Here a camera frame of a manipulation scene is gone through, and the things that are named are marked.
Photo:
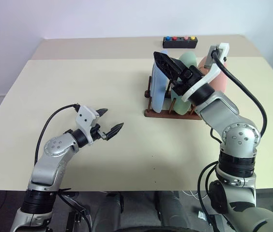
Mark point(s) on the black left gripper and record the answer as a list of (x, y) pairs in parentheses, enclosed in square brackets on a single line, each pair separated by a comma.
[(99, 134)]

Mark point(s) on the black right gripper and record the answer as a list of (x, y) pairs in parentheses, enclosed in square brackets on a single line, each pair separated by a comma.
[(187, 79)]

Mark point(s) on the green plate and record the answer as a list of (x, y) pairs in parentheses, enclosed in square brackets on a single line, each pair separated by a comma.
[(187, 59)]

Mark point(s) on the blue plate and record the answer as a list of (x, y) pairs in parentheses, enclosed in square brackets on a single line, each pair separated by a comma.
[(157, 96)]

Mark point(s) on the pink plate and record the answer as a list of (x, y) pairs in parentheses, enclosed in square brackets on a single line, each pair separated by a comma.
[(220, 82)]

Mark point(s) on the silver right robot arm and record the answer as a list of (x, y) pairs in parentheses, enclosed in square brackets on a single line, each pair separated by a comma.
[(223, 108)]

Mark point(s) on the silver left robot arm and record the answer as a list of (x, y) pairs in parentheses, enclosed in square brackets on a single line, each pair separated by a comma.
[(44, 169)]

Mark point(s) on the wooden dish rack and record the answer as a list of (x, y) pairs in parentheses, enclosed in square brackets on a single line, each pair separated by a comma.
[(165, 116)]

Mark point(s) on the black button box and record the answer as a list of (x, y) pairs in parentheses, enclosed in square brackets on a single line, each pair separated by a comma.
[(180, 44)]

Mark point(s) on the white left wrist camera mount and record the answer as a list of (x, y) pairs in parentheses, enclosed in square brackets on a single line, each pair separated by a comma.
[(85, 116)]

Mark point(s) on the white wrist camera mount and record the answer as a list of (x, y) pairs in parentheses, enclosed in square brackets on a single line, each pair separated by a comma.
[(211, 72), (85, 116)]

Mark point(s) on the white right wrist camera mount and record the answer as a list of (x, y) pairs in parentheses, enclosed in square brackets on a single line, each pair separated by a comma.
[(211, 72)]

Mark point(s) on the small metal bracket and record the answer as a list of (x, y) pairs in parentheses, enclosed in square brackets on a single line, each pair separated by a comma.
[(202, 214)]

